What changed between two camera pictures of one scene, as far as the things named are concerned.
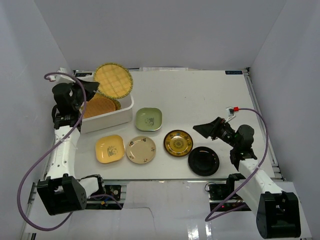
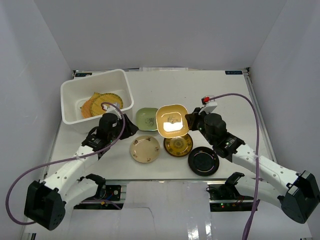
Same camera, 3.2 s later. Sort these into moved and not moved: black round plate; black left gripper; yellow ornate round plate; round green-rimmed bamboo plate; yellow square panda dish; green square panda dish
Moved: round green-rimmed bamboo plate; black left gripper; yellow square panda dish
Not moved: yellow ornate round plate; green square panda dish; black round plate
